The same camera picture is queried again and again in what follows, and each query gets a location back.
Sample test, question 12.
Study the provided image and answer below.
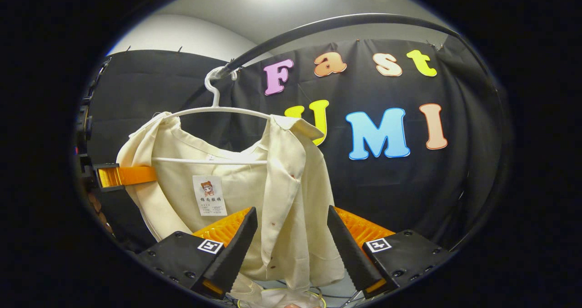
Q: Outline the cream button shirt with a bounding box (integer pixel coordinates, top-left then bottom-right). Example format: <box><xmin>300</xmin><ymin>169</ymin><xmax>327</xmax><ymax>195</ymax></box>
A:
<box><xmin>116</xmin><ymin>112</ymin><xmax>346</xmax><ymax>295</ymax></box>

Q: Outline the black backdrop cloth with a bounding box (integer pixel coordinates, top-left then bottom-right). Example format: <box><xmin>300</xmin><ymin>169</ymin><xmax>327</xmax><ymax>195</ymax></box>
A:
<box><xmin>75</xmin><ymin>37</ymin><xmax>512</xmax><ymax>254</ymax></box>

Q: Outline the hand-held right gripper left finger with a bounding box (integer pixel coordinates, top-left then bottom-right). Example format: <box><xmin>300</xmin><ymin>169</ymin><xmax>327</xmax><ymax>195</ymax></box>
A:
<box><xmin>136</xmin><ymin>207</ymin><xmax>258</xmax><ymax>299</ymax></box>

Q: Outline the black clothes rack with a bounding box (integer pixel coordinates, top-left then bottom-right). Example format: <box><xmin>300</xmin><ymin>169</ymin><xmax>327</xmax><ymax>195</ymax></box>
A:
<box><xmin>218</xmin><ymin>12</ymin><xmax>514</xmax><ymax>254</ymax></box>

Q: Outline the large white clothes hanger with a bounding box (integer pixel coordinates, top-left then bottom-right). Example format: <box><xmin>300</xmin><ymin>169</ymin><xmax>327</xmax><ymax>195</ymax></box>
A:
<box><xmin>152</xmin><ymin>66</ymin><xmax>273</xmax><ymax>165</ymax></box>

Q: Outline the cream laundry hamper yellow rim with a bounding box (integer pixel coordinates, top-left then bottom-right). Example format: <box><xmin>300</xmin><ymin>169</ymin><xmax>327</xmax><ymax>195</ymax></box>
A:
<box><xmin>230</xmin><ymin>278</ymin><xmax>327</xmax><ymax>308</ymax></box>

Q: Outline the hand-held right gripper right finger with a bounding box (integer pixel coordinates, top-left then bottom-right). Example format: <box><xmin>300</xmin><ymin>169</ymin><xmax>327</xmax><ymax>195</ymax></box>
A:
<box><xmin>327</xmin><ymin>205</ymin><xmax>459</xmax><ymax>299</ymax></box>

